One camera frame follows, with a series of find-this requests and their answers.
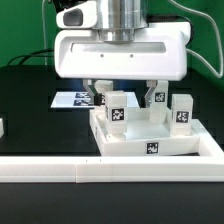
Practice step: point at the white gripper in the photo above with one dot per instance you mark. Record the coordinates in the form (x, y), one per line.
(117, 39)

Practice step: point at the white marker plate with tags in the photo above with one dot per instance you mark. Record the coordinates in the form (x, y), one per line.
(68, 100)

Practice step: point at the white block at left edge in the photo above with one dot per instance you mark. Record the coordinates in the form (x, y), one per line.
(1, 128)

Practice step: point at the white L-shaped obstacle fence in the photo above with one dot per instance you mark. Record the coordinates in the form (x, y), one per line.
(197, 158)

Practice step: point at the white square table top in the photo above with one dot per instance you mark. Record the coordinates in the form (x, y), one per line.
(142, 138)

